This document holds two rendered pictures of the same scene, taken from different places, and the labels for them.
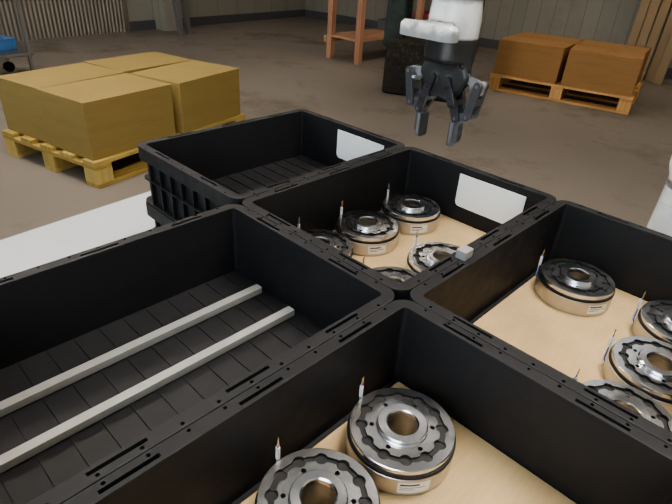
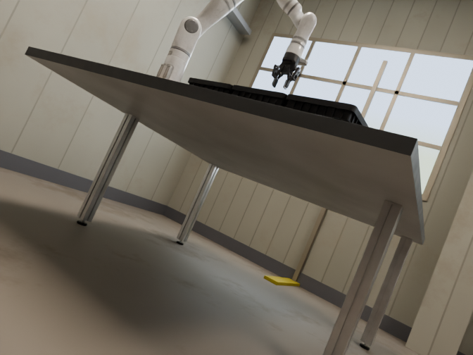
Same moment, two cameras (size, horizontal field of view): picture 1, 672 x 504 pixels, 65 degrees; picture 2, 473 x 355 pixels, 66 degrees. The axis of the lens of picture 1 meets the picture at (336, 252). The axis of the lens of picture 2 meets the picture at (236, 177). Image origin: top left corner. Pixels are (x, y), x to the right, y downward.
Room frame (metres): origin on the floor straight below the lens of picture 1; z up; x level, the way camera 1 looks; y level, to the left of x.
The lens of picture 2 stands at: (2.39, -0.30, 0.42)
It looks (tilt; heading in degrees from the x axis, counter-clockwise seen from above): 4 degrees up; 175
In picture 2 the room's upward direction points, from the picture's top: 24 degrees clockwise
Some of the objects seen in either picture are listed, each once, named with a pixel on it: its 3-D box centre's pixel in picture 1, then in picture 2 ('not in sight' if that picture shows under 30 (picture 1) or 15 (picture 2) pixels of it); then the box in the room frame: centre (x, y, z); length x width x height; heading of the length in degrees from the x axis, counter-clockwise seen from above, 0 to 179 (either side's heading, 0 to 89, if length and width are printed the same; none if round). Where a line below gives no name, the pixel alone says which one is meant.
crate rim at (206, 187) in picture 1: (276, 150); (333, 123); (0.92, 0.12, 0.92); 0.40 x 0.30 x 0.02; 137
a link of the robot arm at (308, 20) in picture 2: not in sight; (304, 30); (0.83, -0.15, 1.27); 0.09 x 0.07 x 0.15; 179
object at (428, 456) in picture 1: (401, 427); not in sight; (0.35, -0.07, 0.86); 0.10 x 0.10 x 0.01
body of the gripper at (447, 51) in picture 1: (447, 64); (288, 64); (0.82, -0.15, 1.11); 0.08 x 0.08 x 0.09
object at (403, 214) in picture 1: (411, 206); not in sight; (0.84, -0.13, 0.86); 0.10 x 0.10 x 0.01
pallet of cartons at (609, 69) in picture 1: (569, 69); not in sight; (5.77, -2.30, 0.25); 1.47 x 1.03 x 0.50; 54
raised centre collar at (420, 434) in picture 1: (402, 424); not in sight; (0.35, -0.07, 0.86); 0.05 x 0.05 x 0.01
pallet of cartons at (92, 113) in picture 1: (131, 108); not in sight; (3.39, 1.40, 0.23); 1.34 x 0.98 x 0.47; 145
